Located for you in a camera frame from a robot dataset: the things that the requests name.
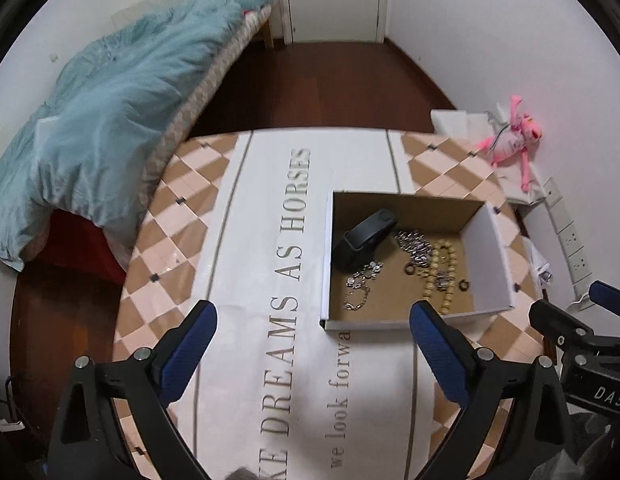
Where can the white cardboard box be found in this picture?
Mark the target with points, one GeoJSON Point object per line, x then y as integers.
{"type": "Point", "coordinates": [489, 260]}

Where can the wooden bed leg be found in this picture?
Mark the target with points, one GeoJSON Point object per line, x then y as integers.
{"type": "Point", "coordinates": [269, 35]}

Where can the checkered tablecloth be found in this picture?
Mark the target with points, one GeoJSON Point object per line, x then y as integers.
{"type": "Point", "coordinates": [260, 310]}

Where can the pink plush toy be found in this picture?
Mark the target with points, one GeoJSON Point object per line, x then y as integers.
{"type": "Point", "coordinates": [509, 145]}

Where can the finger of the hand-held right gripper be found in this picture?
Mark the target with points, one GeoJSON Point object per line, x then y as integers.
{"type": "Point", "coordinates": [609, 297]}
{"type": "Point", "coordinates": [559, 322]}

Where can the red bed base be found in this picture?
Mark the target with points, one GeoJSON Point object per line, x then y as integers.
{"type": "Point", "coordinates": [75, 245]}

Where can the white power strip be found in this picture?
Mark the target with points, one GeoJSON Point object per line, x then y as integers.
{"type": "Point", "coordinates": [569, 240]}

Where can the white cloth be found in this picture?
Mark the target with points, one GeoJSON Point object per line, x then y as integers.
{"type": "Point", "coordinates": [454, 120]}

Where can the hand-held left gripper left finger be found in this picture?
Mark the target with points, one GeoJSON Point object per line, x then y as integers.
{"type": "Point", "coordinates": [187, 355]}

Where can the light blue blanket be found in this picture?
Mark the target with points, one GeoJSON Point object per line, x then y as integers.
{"type": "Point", "coordinates": [115, 110]}

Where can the black smart band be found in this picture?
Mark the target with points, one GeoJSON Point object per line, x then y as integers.
{"type": "Point", "coordinates": [365, 235]}

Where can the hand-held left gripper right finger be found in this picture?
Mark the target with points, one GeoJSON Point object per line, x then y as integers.
{"type": "Point", "coordinates": [439, 355]}

